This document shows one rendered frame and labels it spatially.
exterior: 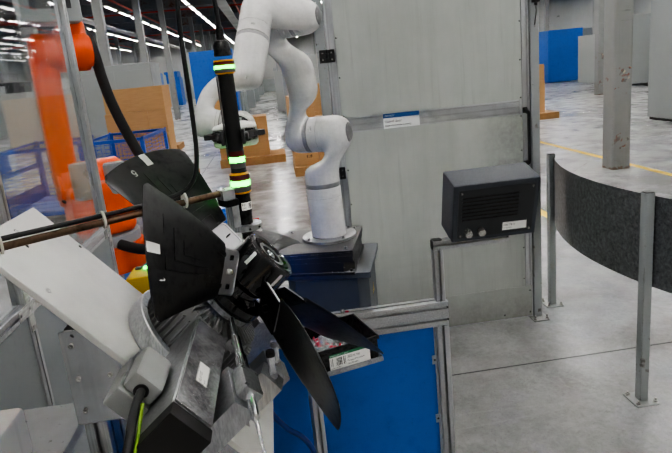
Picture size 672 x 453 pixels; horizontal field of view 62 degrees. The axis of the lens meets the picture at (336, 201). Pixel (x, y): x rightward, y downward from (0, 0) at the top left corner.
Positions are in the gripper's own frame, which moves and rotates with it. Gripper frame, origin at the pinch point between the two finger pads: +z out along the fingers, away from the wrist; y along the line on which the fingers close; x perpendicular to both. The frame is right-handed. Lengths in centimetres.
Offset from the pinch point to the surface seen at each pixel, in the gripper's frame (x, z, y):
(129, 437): -36, 50, 16
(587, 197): -59, -130, -156
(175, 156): -3.5, -6.7, 13.8
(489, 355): -144, -146, -109
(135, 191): -8.4, 5.8, 20.6
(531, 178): -23, -29, -80
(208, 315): -32.6, 17.4, 8.1
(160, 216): -8.8, 31.4, 10.9
